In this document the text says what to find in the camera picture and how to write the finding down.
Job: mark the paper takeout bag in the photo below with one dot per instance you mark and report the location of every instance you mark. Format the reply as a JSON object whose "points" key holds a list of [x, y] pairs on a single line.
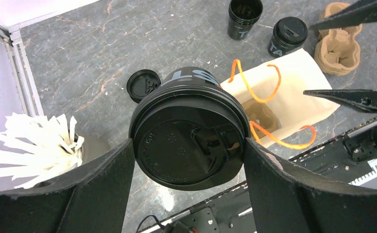
{"points": [[279, 84]]}

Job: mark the single cardboard cup carrier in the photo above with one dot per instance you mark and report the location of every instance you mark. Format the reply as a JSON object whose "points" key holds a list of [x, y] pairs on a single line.
{"points": [[261, 114]]}

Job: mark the black cup lid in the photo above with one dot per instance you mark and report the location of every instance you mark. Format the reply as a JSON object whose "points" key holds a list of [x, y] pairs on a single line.
{"points": [[290, 31], [188, 137]]}

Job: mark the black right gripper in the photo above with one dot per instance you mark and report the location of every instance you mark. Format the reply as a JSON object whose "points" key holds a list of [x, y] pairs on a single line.
{"points": [[361, 100]]}

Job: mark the stack of black lids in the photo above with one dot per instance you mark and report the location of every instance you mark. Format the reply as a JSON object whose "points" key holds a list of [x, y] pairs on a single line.
{"points": [[142, 83]]}

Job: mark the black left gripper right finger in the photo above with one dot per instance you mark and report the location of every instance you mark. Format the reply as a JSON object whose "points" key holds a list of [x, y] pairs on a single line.
{"points": [[287, 198]]}

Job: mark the single black coffee cup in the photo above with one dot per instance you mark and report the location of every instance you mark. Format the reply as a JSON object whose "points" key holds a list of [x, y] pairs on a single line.
{"points": [[275, 49]]}

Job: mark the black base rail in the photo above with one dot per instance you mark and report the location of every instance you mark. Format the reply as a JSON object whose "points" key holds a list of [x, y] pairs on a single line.
{"points": [[231, 210]]}

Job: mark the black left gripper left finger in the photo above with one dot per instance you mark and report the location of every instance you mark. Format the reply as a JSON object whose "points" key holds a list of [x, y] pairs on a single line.
{"points": [[89, 199]]}

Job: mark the stack of black cups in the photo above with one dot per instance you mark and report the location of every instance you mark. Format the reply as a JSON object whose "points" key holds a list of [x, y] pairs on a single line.
{"points": [[243, 14]]}

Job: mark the white straws in cup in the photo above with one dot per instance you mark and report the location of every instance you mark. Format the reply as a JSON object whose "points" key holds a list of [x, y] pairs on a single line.
{"points": [[39, 148]]}

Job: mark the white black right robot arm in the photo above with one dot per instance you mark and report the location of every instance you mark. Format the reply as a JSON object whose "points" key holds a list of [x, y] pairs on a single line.
{"points": [[363, 146]]}

